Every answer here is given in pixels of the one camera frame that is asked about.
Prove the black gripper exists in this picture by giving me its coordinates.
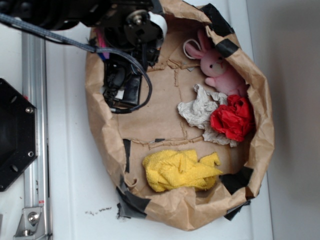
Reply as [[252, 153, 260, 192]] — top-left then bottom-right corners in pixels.
[[101, 8, 168, 69]]

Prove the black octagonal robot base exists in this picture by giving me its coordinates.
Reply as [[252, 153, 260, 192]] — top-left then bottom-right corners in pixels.
[[0, 78, 37, 192]]

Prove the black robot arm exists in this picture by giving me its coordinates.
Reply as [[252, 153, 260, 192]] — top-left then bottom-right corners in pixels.
[[0, 0, 167, 67]]

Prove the pink plush bunny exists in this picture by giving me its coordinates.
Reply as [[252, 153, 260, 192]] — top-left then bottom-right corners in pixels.
[[183, 29, 249, 97]]

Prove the grey crumpled paper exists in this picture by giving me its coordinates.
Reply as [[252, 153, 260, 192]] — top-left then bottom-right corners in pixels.
[[177, 84, 239, 148]]

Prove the brown paper bag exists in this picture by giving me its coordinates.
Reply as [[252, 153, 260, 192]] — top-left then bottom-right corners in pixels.
[[85, 0, 275, 231]]

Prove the red crumpled paper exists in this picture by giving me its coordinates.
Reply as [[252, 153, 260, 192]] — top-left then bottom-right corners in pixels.
[[210, 94, 255, 142]]

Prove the yellow cloth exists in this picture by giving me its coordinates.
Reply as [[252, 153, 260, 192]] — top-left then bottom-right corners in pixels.
[[142, 150, 223, 193]]

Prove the aluminium rail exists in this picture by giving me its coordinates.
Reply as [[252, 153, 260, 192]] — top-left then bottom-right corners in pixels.
[[13, 33, 52, 240]]

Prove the grey braided cable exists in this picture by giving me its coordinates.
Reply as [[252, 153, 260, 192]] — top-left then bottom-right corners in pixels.
[[0, 12, 153, 115]]

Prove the metal corner bracket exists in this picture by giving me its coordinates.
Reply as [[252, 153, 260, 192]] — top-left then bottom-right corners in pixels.
[[13, 206, 46, 240]]

